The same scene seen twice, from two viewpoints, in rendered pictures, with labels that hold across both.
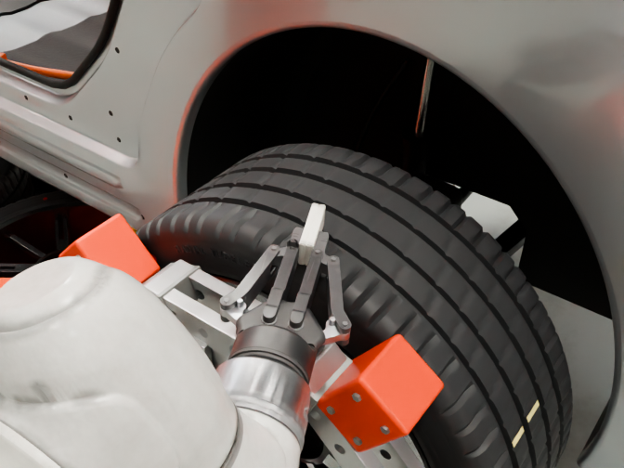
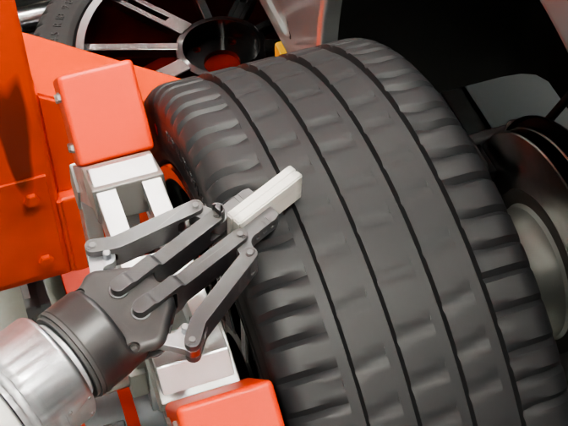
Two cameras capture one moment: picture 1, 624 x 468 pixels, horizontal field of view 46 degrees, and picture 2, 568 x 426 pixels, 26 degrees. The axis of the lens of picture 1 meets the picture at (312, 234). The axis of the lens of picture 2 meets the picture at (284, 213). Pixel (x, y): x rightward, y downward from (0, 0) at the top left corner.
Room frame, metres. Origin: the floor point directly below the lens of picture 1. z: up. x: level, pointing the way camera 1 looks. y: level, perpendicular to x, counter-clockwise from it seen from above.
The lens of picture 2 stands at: (0.10, -0.37, 1.94)
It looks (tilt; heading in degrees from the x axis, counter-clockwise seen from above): 50 degrees down; 34
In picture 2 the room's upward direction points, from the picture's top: straight up
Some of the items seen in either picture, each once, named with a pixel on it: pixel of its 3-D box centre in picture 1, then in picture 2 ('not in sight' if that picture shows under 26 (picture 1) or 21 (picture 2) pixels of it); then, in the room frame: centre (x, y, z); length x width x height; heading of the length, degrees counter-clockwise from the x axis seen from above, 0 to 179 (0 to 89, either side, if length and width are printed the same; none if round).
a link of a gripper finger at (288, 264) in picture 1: (280, 289); (169, 259); (0.53, 0.03, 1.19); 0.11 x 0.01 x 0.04; 170
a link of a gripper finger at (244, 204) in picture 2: (308, 233); (261, 202); (0.62, 0.00, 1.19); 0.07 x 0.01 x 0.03; 168
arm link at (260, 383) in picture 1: (256, 409); (34, 384); (0.39, 0.05, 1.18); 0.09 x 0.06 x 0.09; 78
